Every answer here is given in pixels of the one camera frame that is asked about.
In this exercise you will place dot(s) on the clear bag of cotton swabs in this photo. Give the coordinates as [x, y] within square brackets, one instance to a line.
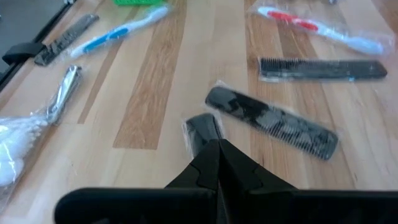
[12, 149]

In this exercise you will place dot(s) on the black aluminium table frame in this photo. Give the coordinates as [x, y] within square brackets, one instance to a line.
[51, 22]

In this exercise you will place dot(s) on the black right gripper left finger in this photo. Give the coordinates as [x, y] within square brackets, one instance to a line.
[174, 205]

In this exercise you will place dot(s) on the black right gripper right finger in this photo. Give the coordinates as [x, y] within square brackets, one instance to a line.
[267, 205]

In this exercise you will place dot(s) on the green plastic basket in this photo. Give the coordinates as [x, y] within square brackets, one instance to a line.
[136, 2]

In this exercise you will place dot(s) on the black comb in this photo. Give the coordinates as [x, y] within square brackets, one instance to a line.
[323, 69]
[65, 40]
[270, 123]
[202, 127]

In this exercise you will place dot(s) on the blue toothbrush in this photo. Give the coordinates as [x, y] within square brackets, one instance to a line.
[118, 32]

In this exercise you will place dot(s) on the black frame clamp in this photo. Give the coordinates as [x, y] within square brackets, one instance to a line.
[21, 51]

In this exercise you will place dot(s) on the red toothbrush in clear wrapper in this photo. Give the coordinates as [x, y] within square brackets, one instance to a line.
[295, 21]

